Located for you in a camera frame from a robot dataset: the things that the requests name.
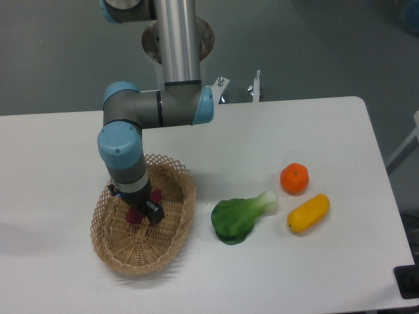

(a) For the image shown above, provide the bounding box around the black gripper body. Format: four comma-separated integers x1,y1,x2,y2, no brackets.
107,183,151,213

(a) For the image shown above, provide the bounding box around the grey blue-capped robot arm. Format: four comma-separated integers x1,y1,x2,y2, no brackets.
97,1,214,225

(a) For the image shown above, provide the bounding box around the orange tangerine toy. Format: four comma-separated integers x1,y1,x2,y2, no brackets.
280,163,310,195

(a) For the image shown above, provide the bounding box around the oval woven wicker basket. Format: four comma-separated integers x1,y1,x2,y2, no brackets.
90,154,196,275

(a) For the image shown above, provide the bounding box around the yellow mango toy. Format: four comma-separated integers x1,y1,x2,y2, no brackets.
287,194,330,233

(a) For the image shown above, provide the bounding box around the purple sweet potato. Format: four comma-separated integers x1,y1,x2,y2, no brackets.
125,189,162,224

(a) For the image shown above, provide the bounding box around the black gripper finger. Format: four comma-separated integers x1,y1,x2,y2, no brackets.
143,201,164,224

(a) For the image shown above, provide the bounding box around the white frame at right edge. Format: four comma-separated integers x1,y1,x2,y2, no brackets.
385,111,418,175

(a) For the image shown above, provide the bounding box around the green bok choy toy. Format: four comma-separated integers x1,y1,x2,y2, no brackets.
211,190,278,245

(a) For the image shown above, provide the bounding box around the black box at table edge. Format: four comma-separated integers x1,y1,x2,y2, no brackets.
393,265,418,300

